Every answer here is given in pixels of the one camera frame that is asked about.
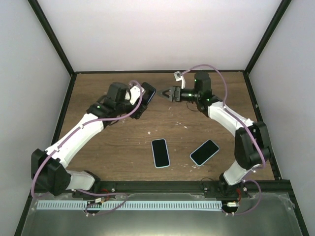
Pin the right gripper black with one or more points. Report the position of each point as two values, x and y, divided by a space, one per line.
177 94

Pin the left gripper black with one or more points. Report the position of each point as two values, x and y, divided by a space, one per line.
139 112

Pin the blue phone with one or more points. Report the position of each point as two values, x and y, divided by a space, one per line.
148 94

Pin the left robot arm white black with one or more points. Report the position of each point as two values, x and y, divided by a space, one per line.
49 167

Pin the metal front plate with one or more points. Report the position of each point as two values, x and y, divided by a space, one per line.
258 215

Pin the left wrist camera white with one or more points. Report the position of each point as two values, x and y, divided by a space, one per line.
133 94

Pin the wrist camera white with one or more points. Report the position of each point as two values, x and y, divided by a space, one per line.
133 94
180 78

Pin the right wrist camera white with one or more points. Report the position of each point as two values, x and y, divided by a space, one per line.
180 78

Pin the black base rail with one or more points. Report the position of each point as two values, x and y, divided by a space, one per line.
209 188

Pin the light-blue slotted cable duct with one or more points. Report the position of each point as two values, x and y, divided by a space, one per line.
129 205

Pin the black enclosure frame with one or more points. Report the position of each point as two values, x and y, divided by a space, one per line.
108 35

